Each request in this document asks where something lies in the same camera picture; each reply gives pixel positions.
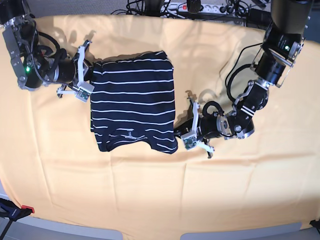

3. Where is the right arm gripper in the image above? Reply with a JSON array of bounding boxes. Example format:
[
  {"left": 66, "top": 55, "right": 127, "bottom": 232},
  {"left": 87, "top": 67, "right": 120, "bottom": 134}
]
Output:
[{"left": 53, "top": 59, "right": 93, "bottom": 86}]

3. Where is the blue red table clamp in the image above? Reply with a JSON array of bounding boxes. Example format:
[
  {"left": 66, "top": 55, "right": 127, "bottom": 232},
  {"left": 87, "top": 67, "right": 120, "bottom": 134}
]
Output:
[{"left": 0, "top": 198, "right": 35, "bottom": 240}]

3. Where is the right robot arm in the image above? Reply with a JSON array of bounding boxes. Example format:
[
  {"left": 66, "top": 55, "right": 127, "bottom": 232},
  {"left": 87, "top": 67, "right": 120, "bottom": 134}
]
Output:
[{"left": 0, "top": 0, "right": 94, "bottom": 95}]

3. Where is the white power strip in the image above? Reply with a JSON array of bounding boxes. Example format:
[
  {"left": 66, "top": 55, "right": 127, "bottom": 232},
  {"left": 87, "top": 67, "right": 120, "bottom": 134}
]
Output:
[{"left": 161, "top": 1, "right": 248, "bottom": 17}]

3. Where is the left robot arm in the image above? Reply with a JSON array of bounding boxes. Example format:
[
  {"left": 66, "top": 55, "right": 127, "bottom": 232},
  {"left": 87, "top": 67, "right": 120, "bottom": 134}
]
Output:
[{"left": 174, "top": 0, "right": 314, "bottom": 143}]

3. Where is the black power adapter brick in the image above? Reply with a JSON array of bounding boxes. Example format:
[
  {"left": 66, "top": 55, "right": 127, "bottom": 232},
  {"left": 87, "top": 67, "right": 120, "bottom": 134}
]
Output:
[{"left": 246, "top": 8, "right": 272, "bottom": 27}]

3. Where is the navy white-striped T-shirt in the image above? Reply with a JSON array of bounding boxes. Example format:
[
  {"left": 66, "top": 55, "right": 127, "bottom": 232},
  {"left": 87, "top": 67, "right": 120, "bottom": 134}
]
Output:
[{"left": 90, "top": 51, "right": 178, "bottom": 154}]

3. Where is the black clamp right corner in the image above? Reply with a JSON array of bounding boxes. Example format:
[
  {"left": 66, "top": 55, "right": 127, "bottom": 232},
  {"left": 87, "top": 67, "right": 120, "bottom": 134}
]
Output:
[{"left": 309, "top": 216, "right": 320, "bottom": 230}]

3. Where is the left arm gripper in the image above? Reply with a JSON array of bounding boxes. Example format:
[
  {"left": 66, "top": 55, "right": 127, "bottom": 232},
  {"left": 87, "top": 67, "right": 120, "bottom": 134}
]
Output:
[{"left": 174, "top": 115, "right": 224, "bottom": 140}]

